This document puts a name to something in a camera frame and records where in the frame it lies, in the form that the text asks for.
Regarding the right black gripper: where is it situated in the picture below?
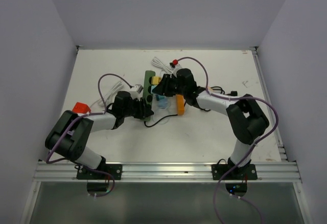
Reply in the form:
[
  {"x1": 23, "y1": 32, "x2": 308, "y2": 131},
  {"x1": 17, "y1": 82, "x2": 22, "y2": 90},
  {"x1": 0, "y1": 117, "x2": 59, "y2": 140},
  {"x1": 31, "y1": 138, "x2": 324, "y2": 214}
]
[{"x1": 152, "y1": 74, "x2": 186, "y2": 98}]

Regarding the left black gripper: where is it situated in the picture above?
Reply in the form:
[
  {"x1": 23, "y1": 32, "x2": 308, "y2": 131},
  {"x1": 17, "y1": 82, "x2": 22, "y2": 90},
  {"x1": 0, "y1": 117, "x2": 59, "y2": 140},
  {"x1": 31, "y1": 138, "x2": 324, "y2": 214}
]
[{"x1": 122, "y1": 97, "x2": 153, "y2": 119}]

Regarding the green power strip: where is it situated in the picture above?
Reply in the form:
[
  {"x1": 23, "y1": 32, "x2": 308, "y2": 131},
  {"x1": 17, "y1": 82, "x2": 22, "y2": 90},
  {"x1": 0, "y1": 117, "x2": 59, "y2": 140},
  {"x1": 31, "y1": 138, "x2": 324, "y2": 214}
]
[{"x1": 143, "y1": 70, "x2": 156, "y2": 106}]

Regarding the yellow plug adapter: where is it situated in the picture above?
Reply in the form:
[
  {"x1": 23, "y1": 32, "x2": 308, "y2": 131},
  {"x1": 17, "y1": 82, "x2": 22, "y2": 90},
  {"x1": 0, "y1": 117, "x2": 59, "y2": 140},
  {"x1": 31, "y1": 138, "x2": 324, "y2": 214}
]
[{"x1": 150, "y1": 76, "x2": 161, "y2": 85}]

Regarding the light blue plug adapter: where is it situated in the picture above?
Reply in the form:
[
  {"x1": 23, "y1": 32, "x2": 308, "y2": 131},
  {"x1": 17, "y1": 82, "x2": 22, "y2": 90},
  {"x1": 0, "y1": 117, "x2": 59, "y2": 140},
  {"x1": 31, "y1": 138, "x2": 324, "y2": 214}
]
[{"x1": 158, "y1": 99, "x2": 169, "y2": 109}]

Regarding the orange power strip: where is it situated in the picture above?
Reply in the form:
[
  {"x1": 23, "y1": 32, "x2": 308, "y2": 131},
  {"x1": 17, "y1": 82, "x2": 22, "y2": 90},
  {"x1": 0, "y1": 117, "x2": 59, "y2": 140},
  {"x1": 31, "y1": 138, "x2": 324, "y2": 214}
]
[{"x1": 176, "y1": 95, "x2": 185, "y2": 116}]

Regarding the red cube plug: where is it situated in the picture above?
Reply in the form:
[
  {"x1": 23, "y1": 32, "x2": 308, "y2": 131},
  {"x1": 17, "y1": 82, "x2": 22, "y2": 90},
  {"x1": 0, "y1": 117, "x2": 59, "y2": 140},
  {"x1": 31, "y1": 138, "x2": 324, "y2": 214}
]
[{"x1": 72, "y1": 102, "x2": 91, "y2": 114}]

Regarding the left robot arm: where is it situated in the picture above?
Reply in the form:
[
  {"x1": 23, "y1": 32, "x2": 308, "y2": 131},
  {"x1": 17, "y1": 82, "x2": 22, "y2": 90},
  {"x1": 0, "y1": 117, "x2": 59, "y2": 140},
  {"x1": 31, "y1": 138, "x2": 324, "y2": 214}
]
[{"x1": 45, "y1": 91, "x2": 154, "y2": 180}]

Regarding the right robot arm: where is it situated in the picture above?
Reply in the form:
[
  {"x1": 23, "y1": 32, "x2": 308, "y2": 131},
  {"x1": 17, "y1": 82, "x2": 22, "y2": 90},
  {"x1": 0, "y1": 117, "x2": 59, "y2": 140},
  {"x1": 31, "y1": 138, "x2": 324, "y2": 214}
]
[{"x1": 153, "y1": 69, "x2": 269, "y2": 180}]

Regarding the thin light blue cable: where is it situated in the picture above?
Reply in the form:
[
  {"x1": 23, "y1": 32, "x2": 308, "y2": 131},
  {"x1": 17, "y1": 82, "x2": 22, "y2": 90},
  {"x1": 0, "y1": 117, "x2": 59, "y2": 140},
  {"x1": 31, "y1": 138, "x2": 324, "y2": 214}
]
[{"x1": 153, "y1": 98, "x2": 179, "y2": 126}]

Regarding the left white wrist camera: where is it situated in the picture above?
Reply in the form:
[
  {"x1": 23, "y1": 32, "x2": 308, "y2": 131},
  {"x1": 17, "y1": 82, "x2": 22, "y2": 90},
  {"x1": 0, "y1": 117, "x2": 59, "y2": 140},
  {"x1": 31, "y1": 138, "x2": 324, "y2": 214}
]
[{"x1": 129, "y1": 84, "x2": 144, "y2": 100}]

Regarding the white bundled cable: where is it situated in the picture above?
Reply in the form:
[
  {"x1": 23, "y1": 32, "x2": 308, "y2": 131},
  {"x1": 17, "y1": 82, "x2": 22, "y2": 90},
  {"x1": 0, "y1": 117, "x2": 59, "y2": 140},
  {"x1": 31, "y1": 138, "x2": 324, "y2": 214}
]
[{"x1": 151, "y1": 57, "x2": 174, "y2": 74}]

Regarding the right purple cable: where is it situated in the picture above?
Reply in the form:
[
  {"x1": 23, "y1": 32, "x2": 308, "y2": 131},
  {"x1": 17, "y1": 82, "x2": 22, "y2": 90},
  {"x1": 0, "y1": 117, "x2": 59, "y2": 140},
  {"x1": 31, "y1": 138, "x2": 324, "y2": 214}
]
[{"x1": 178, "y1": 56, "x2": 279, "y2": 224}]

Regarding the purple cable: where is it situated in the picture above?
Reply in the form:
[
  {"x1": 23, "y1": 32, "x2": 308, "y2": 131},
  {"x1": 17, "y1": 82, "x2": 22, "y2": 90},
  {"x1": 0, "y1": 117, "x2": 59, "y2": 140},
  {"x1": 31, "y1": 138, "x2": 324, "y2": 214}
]
[
  {"x1": 45, "y1": 73, "x2": 135, "y2": 198},
  {"x1": 178, "y1": 56, "x2": 279, "y2": 224}
]

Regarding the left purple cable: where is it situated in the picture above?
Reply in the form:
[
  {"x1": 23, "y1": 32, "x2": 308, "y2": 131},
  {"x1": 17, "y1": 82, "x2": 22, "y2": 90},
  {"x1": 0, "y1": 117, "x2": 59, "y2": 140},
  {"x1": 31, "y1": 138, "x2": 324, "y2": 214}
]
[{"x1": 45, "y1": 73, "x2": 135, "y2": 198}]

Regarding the black power cord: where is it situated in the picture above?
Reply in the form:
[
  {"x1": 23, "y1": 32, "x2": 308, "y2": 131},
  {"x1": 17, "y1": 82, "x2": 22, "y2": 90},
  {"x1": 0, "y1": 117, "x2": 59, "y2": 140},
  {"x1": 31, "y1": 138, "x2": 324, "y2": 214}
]
[{"x1": 144, "y1": 85, "x2": 239, "y2": 128}]

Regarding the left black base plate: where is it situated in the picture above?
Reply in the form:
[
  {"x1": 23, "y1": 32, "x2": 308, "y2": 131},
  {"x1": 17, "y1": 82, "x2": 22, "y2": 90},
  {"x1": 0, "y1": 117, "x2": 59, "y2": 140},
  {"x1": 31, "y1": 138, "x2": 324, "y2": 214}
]
[{"x1": 74, "y1": 163, "x2": 123, "y2": 180}]

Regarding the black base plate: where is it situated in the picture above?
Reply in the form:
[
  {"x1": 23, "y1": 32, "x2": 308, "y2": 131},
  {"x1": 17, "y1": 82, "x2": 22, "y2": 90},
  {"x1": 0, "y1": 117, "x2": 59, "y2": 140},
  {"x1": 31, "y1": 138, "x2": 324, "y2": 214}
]
[
  {"x1": 211, "y1": 164, "x2": 258, "y2": 181},
  {"x1": 74, "y1": 163, "x2": 123, "y2": 180}
]

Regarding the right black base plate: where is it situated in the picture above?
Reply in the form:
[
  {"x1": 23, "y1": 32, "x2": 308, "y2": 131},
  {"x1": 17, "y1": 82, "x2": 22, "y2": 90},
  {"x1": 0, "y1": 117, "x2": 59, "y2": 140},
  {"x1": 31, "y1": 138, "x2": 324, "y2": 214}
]
[{"x1": 211, "y1": 164, "x2": 258, "y2": 181}]

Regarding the aluminium frame rail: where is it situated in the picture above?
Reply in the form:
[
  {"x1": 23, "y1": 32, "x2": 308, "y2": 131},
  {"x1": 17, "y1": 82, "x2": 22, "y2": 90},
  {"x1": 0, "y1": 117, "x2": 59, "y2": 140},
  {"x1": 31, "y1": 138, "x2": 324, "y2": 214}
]
[{"x1": 33, "y1": 162, "x2": 301, "y2": 183}]

